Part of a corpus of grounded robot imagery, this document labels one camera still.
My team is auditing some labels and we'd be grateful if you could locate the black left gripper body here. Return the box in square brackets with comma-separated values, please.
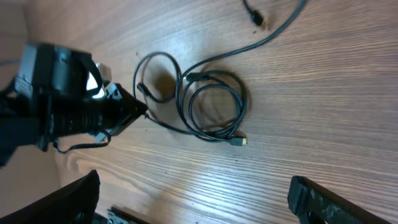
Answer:
[93, 83, 148, 137]

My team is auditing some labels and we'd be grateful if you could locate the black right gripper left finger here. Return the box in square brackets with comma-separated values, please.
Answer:
[1, 170, 100, 224]

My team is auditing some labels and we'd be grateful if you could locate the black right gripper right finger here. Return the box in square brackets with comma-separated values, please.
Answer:
[287, 176, 387, 224]

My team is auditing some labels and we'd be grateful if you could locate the black usb cable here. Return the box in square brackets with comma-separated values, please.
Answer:
[242, 0, 268, 31]
[132, 0, 308, 136]

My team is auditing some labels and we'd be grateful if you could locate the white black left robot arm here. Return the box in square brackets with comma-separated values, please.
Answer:
[1, 42, 147, 166]

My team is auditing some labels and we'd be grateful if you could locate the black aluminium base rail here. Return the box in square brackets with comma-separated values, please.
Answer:
[91, 207, 149, 224]

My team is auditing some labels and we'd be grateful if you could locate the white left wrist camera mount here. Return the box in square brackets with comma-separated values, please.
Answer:
[85, 62, 113, 100]

